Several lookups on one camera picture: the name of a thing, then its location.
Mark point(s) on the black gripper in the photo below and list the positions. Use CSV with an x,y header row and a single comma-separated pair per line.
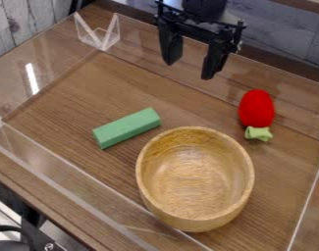
x,y
203,18

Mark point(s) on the red plush strawberry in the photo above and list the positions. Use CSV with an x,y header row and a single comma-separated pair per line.
x,y
256,114

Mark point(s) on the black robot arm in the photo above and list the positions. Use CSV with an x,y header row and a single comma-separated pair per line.
x,y
203,21

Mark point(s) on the green foam block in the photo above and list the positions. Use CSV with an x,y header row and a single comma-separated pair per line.
x,y
126,127

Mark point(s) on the wooden bowl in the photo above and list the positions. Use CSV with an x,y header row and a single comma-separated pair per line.
x,y
194,176

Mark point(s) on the clear acrylic enclosure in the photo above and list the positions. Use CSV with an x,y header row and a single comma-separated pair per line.
x,y
92,70

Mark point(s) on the black mount bracket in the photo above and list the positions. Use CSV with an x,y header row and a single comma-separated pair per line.
x,y
36,239

